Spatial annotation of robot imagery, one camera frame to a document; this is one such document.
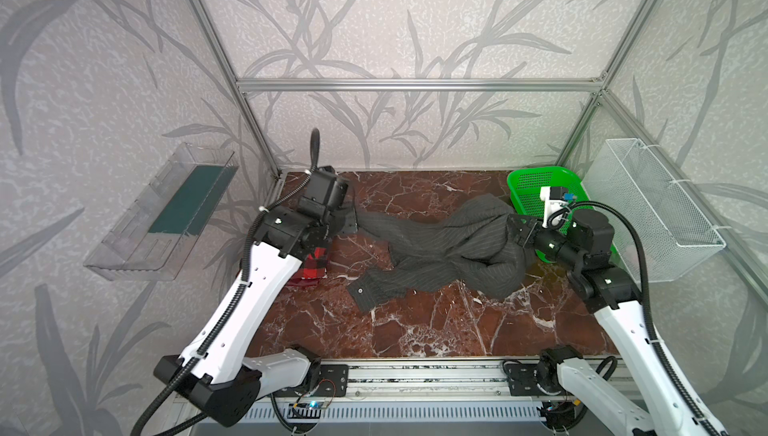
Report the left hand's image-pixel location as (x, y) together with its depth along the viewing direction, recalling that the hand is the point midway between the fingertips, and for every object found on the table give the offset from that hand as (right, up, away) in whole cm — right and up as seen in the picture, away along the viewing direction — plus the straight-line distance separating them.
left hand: (354, 207), depth 70 cm
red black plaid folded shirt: (-15, -19, +18) cm, 31 cm away
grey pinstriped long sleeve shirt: (+30, -10, +4) cm, 32 cm away
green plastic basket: (+42, -10, -9) cm, 44 cm away
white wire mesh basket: (+67, -5, -11) cm, 68 cm away
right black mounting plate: (+41, -43, +3) cm, 60 cm away
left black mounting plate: (-5, -43, +2) cm, 43 cm away
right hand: (+37, 0, +1) cm, 37 cm away
